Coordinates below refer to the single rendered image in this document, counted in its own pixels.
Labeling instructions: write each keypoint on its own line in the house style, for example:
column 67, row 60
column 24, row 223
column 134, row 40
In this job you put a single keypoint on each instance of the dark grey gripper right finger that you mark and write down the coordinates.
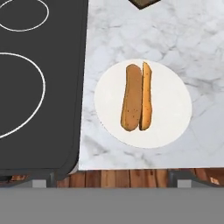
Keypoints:
column 181, row 180

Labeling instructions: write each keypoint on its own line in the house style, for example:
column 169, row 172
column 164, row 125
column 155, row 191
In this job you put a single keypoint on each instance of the black hob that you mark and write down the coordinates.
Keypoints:
column 38, row 87

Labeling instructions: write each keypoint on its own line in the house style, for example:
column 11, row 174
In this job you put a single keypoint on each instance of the dark brown object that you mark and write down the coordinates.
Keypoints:
column 143, row 3

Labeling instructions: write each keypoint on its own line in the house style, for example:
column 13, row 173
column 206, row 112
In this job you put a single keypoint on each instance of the brown hotdog bun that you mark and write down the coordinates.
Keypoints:
column 137, row 97

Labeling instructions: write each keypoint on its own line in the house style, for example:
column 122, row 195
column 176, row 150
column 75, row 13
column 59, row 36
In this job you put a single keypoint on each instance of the white round plate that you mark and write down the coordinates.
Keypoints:
column 172, row 110

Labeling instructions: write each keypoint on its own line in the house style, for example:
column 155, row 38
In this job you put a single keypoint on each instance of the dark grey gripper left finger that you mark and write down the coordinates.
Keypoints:
column 43, row 180

